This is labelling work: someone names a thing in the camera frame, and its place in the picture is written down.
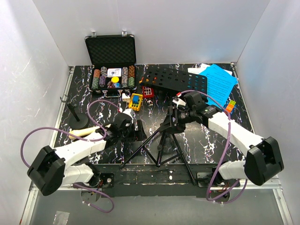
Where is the blue sheet music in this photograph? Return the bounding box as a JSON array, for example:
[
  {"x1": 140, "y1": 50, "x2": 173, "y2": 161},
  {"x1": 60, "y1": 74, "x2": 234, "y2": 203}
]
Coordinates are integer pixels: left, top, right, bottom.
[{"x1": 202, "y1": 75, "x2": 238, "y2": 106}]

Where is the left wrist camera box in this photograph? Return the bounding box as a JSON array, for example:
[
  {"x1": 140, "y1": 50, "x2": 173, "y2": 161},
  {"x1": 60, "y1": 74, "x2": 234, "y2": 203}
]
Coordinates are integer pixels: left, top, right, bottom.
[{"x1": 118, "y1": 108, "x2": 135, "y2": 119}]

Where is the white playing card deck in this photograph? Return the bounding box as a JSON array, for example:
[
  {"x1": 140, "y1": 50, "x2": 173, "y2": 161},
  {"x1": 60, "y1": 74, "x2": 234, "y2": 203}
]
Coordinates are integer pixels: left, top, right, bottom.
[{"x1": 107, "y1": 68, "x2": 122, "y2": 77}]

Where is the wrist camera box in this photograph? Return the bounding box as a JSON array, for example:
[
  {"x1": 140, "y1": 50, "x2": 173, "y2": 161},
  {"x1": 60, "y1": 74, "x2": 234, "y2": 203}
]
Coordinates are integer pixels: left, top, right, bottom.
[
  {"x1": 118, "y1": 108, "x2": 135, "y2": 119},
  {"x1": 172, "y1": 92, "x2": 186, "y2": 110}
]

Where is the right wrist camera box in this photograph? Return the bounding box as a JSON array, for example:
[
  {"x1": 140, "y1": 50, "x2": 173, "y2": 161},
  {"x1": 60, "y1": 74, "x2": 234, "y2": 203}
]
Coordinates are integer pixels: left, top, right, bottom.
[{"x1": 172, "y1": 92, "x2": 186, "y2": 110}]

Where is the yellow blue block toy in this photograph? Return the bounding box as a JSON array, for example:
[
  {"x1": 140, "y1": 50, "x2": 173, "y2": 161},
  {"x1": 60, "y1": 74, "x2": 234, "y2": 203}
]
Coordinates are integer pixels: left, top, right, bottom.
[{"x1": 128, "y1": 93, "x2": 143, "y2": 111}]

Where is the red yellow toy block house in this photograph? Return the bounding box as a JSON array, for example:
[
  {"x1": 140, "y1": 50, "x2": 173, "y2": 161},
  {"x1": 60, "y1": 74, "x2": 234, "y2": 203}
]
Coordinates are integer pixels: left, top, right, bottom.
[{"x1": 142, "y1": 86, "x2": 154, "y2": 98}]

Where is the black poker chip case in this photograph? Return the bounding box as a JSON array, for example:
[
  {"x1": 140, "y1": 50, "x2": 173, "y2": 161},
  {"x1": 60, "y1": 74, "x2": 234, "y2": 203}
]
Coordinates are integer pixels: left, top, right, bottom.
[{"x1": 84, "y1": 34, "x2": 136, "y2": 98}]

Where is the orange green blue block toy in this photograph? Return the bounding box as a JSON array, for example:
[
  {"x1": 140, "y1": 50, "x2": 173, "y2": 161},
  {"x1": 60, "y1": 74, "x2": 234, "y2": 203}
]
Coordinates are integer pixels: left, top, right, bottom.
[{"x1": 225, "y1": 100, "x2": 237, "y2": 114}]

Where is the black microphone stand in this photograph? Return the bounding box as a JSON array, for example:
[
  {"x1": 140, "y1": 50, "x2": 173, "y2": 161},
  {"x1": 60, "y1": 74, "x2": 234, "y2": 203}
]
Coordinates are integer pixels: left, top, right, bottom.
[{"x1": 66, "y1": 103, "x2": 90, "y2": 130}]

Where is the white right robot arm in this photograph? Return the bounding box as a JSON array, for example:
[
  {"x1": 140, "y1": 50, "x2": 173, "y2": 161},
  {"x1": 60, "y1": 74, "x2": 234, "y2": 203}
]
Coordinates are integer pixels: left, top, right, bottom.
[{"x1": 171, "y1": 91, "x2": 284, "y2": 186}]

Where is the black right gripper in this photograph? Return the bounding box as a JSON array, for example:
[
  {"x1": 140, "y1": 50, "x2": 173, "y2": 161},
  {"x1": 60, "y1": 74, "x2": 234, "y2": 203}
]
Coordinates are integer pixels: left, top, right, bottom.
[{"x1": 158, "y1": 105, "x2": 195, "y2": 135}]

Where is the black music stand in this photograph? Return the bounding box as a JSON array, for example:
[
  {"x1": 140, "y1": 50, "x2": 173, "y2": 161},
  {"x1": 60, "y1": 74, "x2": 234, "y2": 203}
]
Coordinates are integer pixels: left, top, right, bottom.
[{"x1": 120, "y1": 68, "x2": 208, "y2": 185}]

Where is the yellow dealer button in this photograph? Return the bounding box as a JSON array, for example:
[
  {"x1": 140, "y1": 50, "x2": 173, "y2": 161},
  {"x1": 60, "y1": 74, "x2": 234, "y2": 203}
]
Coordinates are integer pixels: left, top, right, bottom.
[{"x1": 111, "y1": 76, "x2": 119, "y2": 83}]

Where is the white sheet music page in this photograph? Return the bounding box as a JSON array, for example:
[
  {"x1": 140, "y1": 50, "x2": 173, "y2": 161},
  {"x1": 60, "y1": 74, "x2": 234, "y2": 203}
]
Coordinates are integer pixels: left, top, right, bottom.
[{"x1": 187, "y1": 63, "x2": 233, "y2": 77}]

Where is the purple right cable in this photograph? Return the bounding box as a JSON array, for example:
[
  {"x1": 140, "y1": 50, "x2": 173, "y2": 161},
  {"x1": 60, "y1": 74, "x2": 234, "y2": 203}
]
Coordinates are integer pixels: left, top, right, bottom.
[{"x1": 178, "y1": 90, "x2": 248, "y2": 203}]

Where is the white toy block piece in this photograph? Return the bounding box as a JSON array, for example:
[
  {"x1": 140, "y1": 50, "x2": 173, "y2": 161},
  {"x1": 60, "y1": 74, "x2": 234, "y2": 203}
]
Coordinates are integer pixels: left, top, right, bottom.
[{"x1": 121, "y1": 93, "x2": 131, "y2": 102}]

